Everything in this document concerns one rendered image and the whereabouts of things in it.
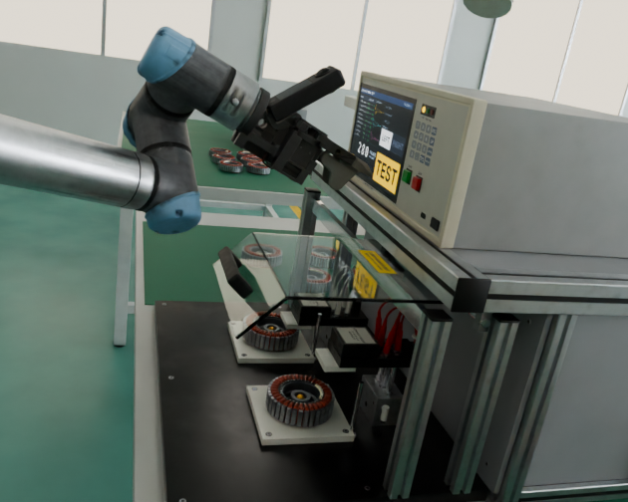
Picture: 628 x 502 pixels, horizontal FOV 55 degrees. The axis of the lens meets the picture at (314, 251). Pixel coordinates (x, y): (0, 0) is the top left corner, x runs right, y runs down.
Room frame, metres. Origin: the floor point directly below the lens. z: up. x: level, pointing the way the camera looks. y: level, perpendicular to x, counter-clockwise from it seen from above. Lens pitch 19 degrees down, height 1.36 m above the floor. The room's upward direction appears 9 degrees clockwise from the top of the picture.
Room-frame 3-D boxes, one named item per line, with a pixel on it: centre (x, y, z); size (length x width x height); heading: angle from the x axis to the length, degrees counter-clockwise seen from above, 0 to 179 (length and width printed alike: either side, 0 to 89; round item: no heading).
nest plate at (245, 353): (1.10, 0.06, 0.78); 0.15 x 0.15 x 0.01; 18
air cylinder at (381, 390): (0.92, -0.15, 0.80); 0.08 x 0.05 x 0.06; 18
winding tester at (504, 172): (1.07, -0.29, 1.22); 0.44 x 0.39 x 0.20; 18
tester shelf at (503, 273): (1.09, -0.28, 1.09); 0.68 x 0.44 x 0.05; 18
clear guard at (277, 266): (0.82, -0.04, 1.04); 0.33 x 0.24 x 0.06; 108
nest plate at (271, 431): (0.87, -0.02, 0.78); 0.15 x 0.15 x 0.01; 18
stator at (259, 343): (1.10, 0.06, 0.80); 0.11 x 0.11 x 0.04
